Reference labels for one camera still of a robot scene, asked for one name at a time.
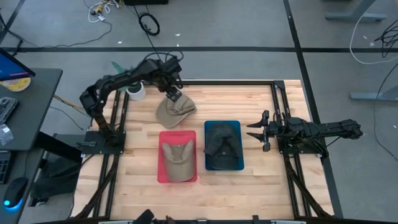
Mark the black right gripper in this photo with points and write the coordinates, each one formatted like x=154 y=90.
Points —
x=278 y=130

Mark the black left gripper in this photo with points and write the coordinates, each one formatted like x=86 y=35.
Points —
x=169 y=76

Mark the khaki baseball cap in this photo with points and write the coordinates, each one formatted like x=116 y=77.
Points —
x=174 y=113
x=178 y=161

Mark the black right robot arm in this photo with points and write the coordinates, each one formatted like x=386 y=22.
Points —
x=326 y=129

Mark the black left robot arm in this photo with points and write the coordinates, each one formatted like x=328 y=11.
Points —
x=118 y=77

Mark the blue plastic bin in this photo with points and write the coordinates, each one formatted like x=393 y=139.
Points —
x=239 y=124

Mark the green plant in white pot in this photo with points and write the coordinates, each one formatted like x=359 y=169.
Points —
x=136 y=91

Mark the pink plastic bin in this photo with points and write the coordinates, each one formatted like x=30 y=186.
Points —
x=177 y=135

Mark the black box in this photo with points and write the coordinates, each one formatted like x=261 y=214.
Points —
x=146 y=2

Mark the grey desk foot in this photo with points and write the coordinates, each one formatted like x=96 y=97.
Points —
x=373 y=96
x=354 y=16

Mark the person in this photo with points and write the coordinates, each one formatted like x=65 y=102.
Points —
x=145 y=217

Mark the black desk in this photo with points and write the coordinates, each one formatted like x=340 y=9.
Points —
x=37 y=109

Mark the black fabric chair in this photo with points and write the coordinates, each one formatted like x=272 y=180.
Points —
x=56 y=177

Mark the yellow round disc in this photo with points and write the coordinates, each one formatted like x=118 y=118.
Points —
x=17 y=84

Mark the dark grey desk panel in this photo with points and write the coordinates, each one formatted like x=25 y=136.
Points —
x=25 y=168

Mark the grey keyboard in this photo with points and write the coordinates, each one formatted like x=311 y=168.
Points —
x=7 y=109

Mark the computer monitor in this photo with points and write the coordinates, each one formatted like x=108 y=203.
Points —
x=9 y=68

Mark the small clear plastic bag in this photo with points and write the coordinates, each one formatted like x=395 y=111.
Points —
x=5 y=133

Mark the dark keyboard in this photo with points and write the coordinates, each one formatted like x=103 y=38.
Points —
x=3 y=168

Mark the black computer mouse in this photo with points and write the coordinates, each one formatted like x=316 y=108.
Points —
x=15 y=191

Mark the black aluminium table frame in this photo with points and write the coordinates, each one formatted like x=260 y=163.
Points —
x=233 y=82

